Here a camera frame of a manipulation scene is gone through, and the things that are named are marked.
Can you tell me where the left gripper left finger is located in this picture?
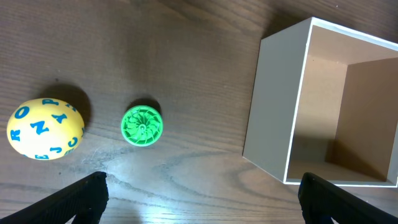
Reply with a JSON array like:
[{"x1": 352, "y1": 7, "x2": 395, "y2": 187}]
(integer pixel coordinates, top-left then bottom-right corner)
[{"x1": 1, "y1": 171, "x2": 109, "y2": 224}]

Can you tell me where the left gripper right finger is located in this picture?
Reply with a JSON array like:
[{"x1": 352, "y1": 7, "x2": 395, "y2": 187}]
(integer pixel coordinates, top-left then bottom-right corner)
[{"x1": 298, "y1": 172, "x2": 397, "y2": 224}]

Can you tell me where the white cardboard box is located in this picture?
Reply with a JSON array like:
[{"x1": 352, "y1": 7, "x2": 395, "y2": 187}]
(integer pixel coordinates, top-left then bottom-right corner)
[{"x1": 243, "y1": 17, "x2": 397, "y2": 187}]

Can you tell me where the yellow letter ball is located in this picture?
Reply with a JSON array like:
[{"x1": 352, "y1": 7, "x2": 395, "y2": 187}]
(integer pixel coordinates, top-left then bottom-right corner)
[{"x1": 6, "y1": 98, "x2": 85, "y2": 161}]

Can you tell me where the green ridged disc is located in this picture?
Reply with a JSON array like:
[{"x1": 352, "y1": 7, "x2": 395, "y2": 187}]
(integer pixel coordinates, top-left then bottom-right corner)
[{"x1": 121, "y1": 105, "x2": 164, "y2": 147}]

